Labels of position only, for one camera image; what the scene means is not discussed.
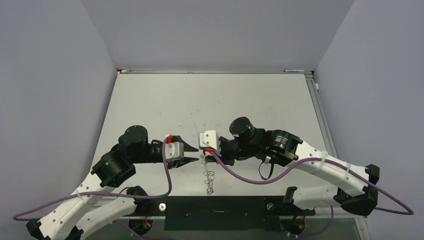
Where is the aluminium rear rail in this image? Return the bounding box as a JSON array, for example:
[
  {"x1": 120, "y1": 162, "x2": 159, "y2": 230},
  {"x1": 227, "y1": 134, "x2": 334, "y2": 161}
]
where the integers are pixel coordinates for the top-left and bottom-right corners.
[{"x1": 117, "y1": 69, "x2": 313, "y2": 75}]

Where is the aluminium rail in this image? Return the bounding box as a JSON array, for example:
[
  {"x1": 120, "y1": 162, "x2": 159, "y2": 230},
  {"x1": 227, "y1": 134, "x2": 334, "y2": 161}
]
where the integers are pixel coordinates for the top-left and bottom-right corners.
[
  {"x1": 305, "y1": 74, "x2": 339, "y2": 158},
  {"x1": 117, "y1": 69, "x2": 313, "y2": 75}
]

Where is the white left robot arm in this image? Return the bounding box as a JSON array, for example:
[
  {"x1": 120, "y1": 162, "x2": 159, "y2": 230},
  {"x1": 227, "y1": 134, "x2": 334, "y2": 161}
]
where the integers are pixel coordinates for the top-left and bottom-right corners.
[{"x1": 25, "y1": 125, "x2": 198, "y2": 240}]

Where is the pen on rear rail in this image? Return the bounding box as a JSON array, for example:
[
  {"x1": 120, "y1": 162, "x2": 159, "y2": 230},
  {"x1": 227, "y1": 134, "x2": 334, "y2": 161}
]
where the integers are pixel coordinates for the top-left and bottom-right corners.
[{"x1": 284, "y1": 69, "x2": 306, "y2": 74}]

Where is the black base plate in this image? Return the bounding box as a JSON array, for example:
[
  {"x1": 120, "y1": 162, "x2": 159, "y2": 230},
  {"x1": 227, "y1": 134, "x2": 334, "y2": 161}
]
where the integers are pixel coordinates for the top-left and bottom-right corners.
[{"x1": 129, "y1": 196, "x2": 316, "y2": 236}]

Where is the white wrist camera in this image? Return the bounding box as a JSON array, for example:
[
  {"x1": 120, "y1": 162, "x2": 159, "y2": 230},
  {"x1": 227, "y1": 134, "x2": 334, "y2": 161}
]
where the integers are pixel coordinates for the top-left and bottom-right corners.
[
  {"x1": 198, "y1": 130, "x2": 221, "y2": 155},
  {"x1": 165, "y1": 134, "x2": 184, "y2": 162}
]

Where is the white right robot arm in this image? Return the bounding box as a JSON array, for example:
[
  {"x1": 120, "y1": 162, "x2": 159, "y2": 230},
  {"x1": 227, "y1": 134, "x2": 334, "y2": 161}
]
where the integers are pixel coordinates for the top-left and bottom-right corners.
[{"x1": 198, "y1": 116, "x2": 380, "y2": 216}]

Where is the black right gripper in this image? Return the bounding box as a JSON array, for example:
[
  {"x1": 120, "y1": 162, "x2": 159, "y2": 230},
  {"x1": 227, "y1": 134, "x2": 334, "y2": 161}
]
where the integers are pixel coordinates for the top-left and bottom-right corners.
[{"x1": 206, "y1": 135, "x2": 259, "y2": 165}]

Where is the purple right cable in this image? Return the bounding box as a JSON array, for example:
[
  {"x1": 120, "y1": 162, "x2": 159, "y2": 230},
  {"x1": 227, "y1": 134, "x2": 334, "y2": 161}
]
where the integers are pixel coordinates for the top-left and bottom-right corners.
[{"x1": 205, "y1": 148, "x2": 415, "y2": 216}]

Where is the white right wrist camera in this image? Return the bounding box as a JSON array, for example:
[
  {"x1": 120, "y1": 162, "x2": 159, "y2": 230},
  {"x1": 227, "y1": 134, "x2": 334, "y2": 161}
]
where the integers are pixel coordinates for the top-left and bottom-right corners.
[{"x1": 198, "y1": 130, "x2": 221, "y2": 155}]

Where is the aluminium right rail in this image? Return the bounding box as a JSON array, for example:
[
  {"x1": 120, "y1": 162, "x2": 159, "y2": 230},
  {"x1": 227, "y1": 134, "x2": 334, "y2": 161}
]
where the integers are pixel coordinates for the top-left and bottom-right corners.
[{"x1": 305, "y1": 74, "x2": 339, "y2": 158}]

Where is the metal disc with keyrings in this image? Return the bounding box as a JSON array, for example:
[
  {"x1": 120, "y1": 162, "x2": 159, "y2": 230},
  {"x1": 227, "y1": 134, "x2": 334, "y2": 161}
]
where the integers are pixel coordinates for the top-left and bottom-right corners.
[{"x1": 201, "y1": 159, "x2": 215, "y2": 196}]

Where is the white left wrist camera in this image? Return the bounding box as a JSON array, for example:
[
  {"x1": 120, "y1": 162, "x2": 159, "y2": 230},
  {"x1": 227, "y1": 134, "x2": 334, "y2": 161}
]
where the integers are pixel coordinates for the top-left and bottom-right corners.
[{"x1": 165, "y1": 134, "x2": 184, "y2": 162}]

